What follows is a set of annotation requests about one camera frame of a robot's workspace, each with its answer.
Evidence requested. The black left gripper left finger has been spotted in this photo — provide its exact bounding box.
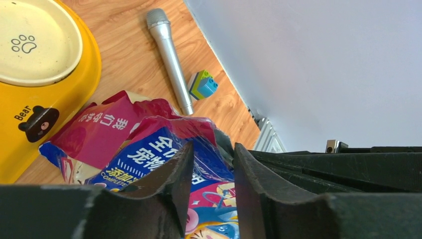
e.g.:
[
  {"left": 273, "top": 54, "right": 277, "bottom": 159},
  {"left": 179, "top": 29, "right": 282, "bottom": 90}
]
[{"left": 0, "top": 142, "right": 194, "bottom": 239}]

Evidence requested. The silver microphone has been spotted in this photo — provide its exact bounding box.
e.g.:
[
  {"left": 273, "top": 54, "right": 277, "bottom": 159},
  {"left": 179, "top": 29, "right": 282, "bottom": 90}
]
[{"left": 146, "top": 8, "right": 194, "bottom": 115}]

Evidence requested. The yellow double bowl tray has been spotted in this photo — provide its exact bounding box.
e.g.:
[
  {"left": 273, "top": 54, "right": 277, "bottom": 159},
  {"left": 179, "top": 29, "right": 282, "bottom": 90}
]
[{"left": 0, "top": 0, "right": 102, "bottom": 184}]

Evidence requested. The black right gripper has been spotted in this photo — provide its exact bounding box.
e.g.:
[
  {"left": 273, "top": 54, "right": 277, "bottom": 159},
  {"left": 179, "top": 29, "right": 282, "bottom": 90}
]
[{"left": 251, "top": 139, "right": 422, "bottom": 194}]

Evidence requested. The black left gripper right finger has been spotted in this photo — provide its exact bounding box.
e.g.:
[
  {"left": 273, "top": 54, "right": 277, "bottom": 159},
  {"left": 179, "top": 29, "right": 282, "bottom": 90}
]
[{"left": 233, "top": 143, "right": 422, "bottom": 239}]

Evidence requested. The cream cat-shaped bowl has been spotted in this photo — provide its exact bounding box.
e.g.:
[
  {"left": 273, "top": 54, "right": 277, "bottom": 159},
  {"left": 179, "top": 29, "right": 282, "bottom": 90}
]
[{"left": 0, "top": 0, "right": 83, "bottom": 87}]

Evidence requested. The green blue toy block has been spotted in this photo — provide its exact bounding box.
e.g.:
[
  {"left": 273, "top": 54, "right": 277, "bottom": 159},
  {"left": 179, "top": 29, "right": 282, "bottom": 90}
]
[{"left": 188, "top": 70, "right": 218, "bottom": 101}]

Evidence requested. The colourful pet food bag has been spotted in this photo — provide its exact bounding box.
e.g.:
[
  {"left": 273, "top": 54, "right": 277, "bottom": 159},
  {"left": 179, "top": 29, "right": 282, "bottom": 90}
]
[{"left": 39, "top": 91, "right": 240, "bottom": 239}]

